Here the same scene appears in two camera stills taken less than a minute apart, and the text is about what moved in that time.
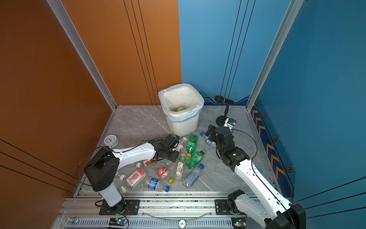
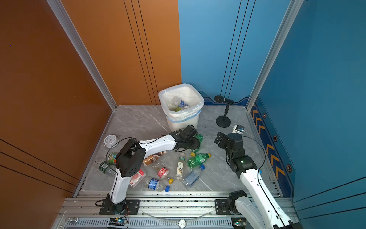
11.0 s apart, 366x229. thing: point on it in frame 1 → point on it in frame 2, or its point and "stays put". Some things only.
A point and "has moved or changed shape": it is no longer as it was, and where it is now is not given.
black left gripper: [176, 156] → [196, 143]
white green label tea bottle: [180, 167] stays put
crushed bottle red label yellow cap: [163, 173] stays put
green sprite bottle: [196, 159] has moved or changed shape
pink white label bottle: [135, 179] stays put
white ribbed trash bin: [182, 104] stays put
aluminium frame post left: [83, 50] stays put
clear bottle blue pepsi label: [208, 140] → [176, 100]
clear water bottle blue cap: [188, 182] stays put
